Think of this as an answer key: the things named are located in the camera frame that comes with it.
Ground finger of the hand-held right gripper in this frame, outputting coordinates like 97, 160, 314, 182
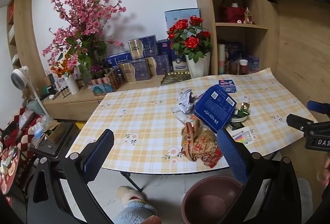
286, 114, 330, 137
307, 101, 330, 113

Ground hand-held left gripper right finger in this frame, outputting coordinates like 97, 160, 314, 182
213, 128, 303, 224

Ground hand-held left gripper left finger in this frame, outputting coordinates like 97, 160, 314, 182
26, 128, 115, 224

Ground white card with coloured stripes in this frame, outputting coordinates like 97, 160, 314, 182
232, 126, 255, 146

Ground black packet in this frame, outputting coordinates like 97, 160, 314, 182
229, 121, 243, 132

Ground brown paper bag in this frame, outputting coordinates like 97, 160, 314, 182
180, 118, 223, 169

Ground green gold foil wrapper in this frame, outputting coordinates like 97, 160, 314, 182
237, 101, 251, 117

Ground large blue cardboard box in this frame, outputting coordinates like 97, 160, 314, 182
193, 85, 237, 133

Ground maroon plastic bucket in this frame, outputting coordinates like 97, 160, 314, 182
181, 175, 245, 224

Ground clear plastic wrapper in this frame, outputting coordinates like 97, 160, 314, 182
171, 107, 198, 124

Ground small blue cardboard box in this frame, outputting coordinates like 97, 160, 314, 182
218, 79, 237, 93

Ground silver foil wrapper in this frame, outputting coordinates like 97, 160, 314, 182
177, 88, 198, 113

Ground person's right hand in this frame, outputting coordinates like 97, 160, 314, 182
317, 159, 330, 184

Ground person's left hand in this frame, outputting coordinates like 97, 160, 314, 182
139, 214, 162, 224

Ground black side table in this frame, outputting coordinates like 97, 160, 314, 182
28, 121, 81, 159

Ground beige fluffy slipper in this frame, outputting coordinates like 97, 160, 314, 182
117, 185, 145, 205

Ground low wooden cabinet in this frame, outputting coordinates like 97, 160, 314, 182
42, 74, 166, 122

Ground yellow plaid floral tablecloth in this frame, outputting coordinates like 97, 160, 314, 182
66, 67, 318, 176

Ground teal ornament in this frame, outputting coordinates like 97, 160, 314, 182
91, 85, 114, 97

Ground clear plastic bag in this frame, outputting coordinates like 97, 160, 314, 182
33, 115, 52, 137

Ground row of small bottles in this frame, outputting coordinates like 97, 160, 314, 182
52, 86, 72, 100

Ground white bottle vase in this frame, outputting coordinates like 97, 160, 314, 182
66, 73, 79, 95

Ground red paper cup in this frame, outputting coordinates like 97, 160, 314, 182
238, 59, 249, 75

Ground red argyle blanket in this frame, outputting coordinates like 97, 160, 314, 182
0, 107, 43, 160

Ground purple artificial flowers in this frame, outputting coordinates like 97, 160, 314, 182
90, 64, 104, 79

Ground brown teddy figure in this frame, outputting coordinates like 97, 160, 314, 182
228, 58, 239, 75

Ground blue and gold gift box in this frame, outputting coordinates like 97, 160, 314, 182
128, 35, 158, 60
118, 59, 151, 83
146, 55, 172, 76

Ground red printed tray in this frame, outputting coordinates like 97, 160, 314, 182
0, 147, 20, 196

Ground orange artificial flowers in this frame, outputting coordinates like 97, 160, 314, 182
50, 59, 71, 79

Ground dark blue printed box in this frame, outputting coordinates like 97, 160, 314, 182
226, 42, 244, 60

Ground white square vase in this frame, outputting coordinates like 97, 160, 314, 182
185, 52, 211, 79

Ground gold leaf tray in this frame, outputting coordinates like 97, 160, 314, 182
161, 71, 192, 85

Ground flat blue box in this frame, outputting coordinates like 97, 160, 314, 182
106, 51, 133, 68

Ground stack of pastel cups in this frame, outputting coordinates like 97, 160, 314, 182
217, 44, 226, 75

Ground white and blue carton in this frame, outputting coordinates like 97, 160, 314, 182
171, 53, 190, 71

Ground white desk fan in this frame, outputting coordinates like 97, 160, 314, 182
10, 66, 49, 116

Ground small gold bottle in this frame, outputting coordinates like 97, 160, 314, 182
243, 7, 252, 25

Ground red rose bouquet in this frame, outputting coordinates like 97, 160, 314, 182
167, 16, 213, 63

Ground red basket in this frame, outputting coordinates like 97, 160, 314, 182
220, 0, 247, 24

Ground pink artificial blossom branches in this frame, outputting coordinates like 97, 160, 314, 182
42, 0, 127, 80

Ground wooden shelf unit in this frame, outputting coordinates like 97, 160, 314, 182
186, 0, 281, 76

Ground tall pale blue box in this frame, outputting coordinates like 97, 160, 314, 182
164, 8, 201, 31

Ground black folding table frame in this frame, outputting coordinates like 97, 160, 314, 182
120, 172, 144, 192

